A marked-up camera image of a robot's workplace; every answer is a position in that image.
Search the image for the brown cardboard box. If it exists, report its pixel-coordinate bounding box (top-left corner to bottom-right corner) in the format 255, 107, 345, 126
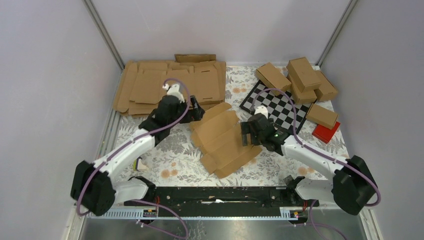
189, 102, 262, 179

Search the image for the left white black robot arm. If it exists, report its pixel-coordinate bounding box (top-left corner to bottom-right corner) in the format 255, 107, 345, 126
70, 95, 205, 216

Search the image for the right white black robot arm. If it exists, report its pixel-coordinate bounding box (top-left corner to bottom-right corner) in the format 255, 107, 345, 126
240, 113, 382, 215

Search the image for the folded brown box far left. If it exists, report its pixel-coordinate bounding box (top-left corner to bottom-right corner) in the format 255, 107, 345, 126
255, 62, 292, 92

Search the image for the folded brown box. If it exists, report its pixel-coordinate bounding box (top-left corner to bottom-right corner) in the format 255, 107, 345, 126
255, 62, 292, 92
287, 74, 317, 105
286, 57, 322, 92
305, 103, 339, 129
314, 70, 339, 102

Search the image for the folded brown box middle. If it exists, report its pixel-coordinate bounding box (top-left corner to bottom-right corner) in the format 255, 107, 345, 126
287, 74, 317, 105

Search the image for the folded brown box near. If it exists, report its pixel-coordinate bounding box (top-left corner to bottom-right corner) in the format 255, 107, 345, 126
305, 103, 339, 129

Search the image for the red box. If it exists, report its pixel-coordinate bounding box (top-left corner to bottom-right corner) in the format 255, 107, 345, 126
312, 121, 341, 144

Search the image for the folded brown box top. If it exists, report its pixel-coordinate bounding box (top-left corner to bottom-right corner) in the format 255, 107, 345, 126
286, 57, 322, 92

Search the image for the folded brown box right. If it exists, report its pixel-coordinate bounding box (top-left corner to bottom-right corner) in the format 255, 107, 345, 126
314, 70, 339, 102

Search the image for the black white checkerboard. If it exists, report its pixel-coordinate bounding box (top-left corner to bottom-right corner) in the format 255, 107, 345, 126
239, 81, 311, 134

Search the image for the stack of flat cardboard blanks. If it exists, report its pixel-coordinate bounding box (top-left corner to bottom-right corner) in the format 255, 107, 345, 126
113, 54, 227, 116

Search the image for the floral patterned table mat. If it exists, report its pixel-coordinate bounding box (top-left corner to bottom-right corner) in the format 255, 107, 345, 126
111, 66, 350, 187

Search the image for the yellow green small tool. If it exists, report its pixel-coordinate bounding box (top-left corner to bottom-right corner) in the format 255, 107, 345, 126
132, 157, 149, 172

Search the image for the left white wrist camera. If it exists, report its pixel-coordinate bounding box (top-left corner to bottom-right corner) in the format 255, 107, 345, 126
162, 83, 185, 103

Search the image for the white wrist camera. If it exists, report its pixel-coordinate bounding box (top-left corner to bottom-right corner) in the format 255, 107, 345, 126
254, 105, 269, 119
162, 83, 185, 103

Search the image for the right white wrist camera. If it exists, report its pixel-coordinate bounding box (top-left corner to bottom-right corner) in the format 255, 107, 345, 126
254, 105, 269, 119

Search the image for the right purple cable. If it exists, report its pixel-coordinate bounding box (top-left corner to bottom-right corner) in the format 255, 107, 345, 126
251, 88, 382, 240

